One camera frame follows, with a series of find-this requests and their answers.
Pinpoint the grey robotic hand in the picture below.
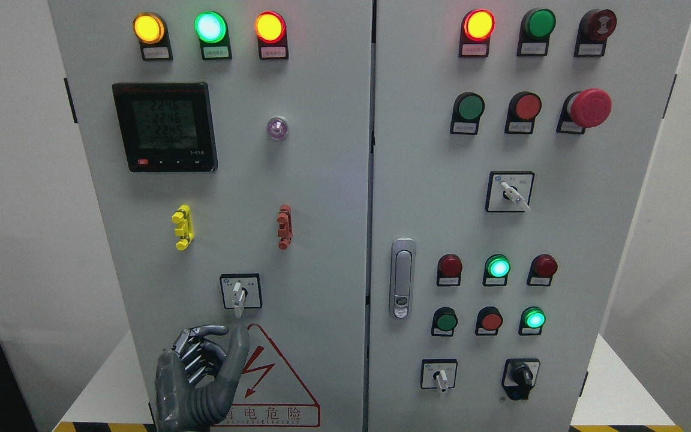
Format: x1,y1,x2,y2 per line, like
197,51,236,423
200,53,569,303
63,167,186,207
155,325,250,431

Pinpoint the white lever selector switch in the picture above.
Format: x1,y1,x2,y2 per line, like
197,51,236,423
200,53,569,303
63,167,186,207
485,170,535,213
219,273,263,318
420,358,458,394

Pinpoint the red high voltage warning sticker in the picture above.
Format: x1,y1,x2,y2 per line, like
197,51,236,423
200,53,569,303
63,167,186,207
218,323,322,428

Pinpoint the grey left cabinet door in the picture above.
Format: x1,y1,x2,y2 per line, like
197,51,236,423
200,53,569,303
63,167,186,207
49,1,372,431

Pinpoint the grey cabinet door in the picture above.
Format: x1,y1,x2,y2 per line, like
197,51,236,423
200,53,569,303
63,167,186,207
49,1,372,431
368,1,691,431

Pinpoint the black digital power meter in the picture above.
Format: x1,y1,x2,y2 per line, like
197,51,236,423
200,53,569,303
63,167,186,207
112,82,218,172

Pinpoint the small clear purple indicator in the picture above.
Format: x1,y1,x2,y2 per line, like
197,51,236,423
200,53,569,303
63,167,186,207
266,116,290,140

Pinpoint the dark red indicator left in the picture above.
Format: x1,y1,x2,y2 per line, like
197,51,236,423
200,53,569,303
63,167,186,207
436,254,463,287

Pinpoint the dark red indicator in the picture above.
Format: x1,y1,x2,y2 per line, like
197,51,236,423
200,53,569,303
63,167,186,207
527,254,558,287
436,254,463,287

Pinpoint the red push button lower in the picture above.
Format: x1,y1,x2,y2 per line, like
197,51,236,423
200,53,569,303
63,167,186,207
474,306,503,336

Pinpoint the red push button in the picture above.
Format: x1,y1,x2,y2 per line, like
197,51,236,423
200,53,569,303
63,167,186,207
504,91,542,134
474,306,503,336

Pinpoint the green lit indicator middle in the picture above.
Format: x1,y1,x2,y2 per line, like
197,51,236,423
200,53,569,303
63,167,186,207
482,254,511,287

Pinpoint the green lit push button lower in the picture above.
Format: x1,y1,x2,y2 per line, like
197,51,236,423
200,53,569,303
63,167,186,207
518,306,546,336

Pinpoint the green lit indicator light left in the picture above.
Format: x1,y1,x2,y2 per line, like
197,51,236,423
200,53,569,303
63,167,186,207
194,11,232,61

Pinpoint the yellow indicator light top left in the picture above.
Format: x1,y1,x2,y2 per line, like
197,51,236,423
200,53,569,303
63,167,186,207
133,11,173,61

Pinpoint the red-orange indicator light left door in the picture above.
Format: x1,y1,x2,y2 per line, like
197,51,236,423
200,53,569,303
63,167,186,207
255,11,289,60

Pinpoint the dark red indicator right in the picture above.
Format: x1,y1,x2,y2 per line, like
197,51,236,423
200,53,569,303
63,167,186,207
527,254,558,287

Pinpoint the green push button upper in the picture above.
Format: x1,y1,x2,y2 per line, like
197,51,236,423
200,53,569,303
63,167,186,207
449,91,485,135

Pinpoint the grey right cabinet door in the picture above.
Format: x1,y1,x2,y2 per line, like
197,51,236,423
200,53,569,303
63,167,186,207
368,1,691,431

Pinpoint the red push button upper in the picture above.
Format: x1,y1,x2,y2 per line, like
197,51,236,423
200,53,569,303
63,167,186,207
504,91,542,134

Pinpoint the red lit indicator right door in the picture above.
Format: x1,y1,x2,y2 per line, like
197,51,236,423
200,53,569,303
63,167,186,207
458,9,495,58

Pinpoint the red emergency stop mushroom button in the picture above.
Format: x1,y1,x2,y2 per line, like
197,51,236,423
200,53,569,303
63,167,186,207
556,88,612,134

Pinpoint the green unlit indicator top right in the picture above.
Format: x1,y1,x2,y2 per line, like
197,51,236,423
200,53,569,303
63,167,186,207
516,8,557,56

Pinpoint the dark red buzzer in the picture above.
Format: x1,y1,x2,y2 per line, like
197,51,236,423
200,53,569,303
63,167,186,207
573,9,617,58

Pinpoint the silver door latch handle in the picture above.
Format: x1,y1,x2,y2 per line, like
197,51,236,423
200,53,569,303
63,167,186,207
389,238,416,319

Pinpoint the black knob selector switch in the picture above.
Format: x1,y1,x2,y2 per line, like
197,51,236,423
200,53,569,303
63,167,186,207
501,358,540,400

